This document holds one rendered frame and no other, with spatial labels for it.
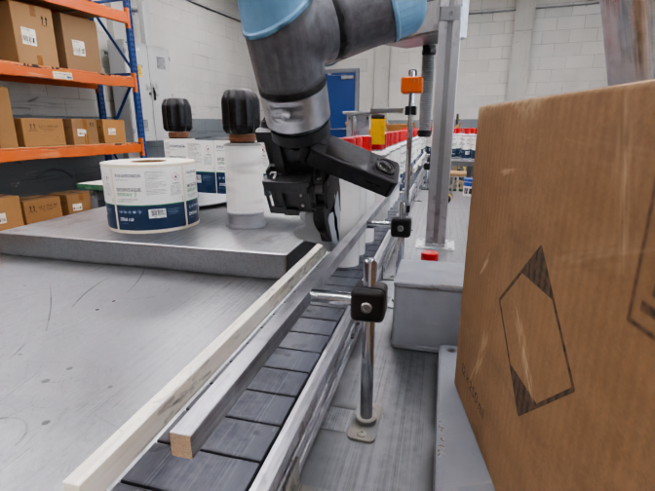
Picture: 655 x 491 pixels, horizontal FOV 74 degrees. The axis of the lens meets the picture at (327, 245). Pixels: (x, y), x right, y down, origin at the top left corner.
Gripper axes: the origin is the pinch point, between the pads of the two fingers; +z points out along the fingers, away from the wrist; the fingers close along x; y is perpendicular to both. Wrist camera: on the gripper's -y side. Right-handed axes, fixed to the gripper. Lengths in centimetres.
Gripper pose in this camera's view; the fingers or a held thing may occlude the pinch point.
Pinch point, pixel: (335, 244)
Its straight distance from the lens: 64.1
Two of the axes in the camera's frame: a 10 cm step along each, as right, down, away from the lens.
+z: 1.3, 7.1, 7.0
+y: -9.7, -0.7, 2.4
